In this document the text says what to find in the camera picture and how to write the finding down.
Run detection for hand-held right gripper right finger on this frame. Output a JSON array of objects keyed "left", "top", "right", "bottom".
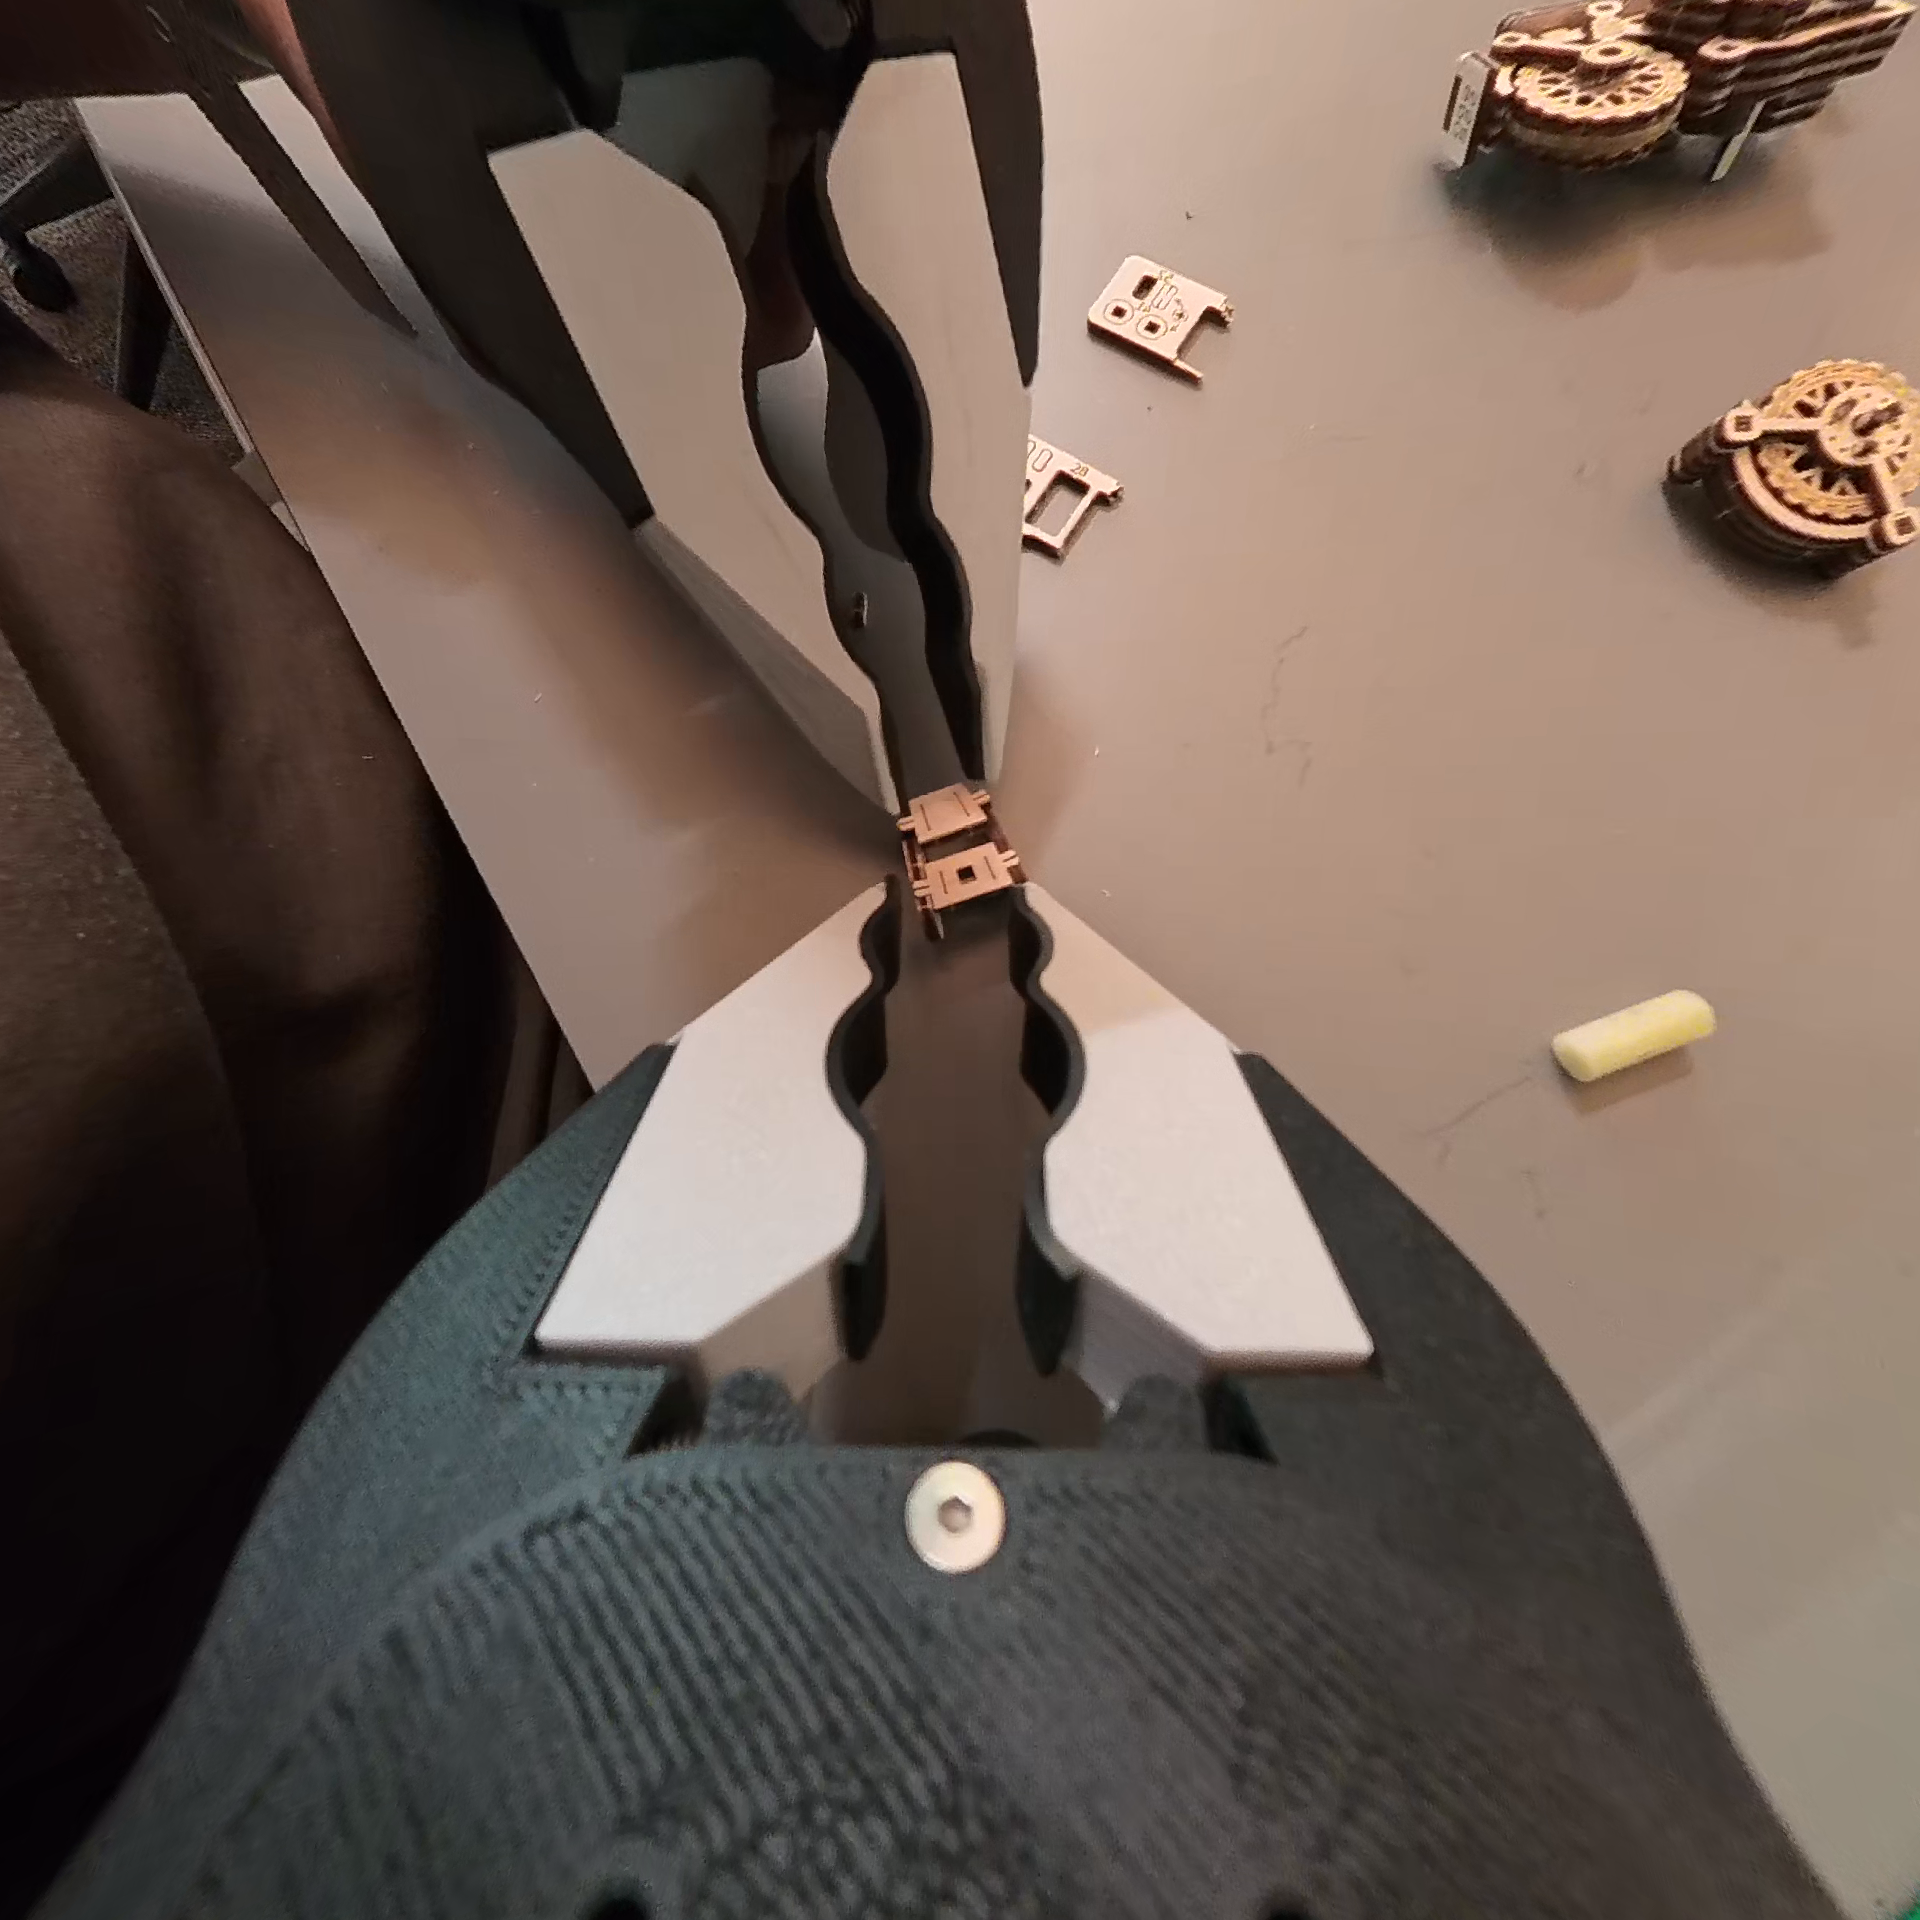
[{"left": 1018, "top": 882, "right": 1384, "bottom": 1401}]

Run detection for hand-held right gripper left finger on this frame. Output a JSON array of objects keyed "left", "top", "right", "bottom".
[{"left": 533, "top": 882, "right": 906, "bottom": 1373}]

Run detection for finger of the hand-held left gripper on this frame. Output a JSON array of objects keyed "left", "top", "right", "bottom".
[
  {"left": 787, "top": 48, "right": 1033, "bottom": 792},
  {"left": 492, "top": 126, "right": 921, "bottom": 803}
]

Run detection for small wooden puzzle block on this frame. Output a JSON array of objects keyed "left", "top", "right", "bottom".
[{"left": 897, "top": 781, "right": 1033, "bottom": 941}]

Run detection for grey desk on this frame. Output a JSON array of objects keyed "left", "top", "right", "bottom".
[{"left": 70, "top": 0, "right": 1920, "bottom": 1920}]

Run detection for flat wooden puzzle piece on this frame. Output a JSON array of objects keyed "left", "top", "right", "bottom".
[{"left": 1086, "top": 253, "right": 1240, "bottom": 386}]

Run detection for black chair base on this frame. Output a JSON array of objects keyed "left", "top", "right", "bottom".
[{"left": 0, "top": 88, "right": 190, "bottom": 430}]

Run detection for yellow foam cylinder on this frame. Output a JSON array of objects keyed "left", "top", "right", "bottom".
[{"left": 1552, "top": 986, "right": 1720, "bottom": 1082}]

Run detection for person's brown trousers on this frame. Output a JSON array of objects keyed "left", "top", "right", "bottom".
[{"left": 0, "top": 351, "right": 602, "bottom": 1920}]

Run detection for large wooden gear model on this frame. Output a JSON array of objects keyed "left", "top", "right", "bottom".
[{"left": 1441, "top": 0, "right": 1920, "bottom": 183}]

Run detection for round wooden wheel assembly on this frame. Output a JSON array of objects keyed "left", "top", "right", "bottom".
[{"left": 1661, "top": 359, "right": 1920, "bottom": 579}]

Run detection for flat wooden frame piece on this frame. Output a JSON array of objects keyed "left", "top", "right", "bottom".
[{"left": 1020, "top": 432, "right": 1130, "bottom": 560}]

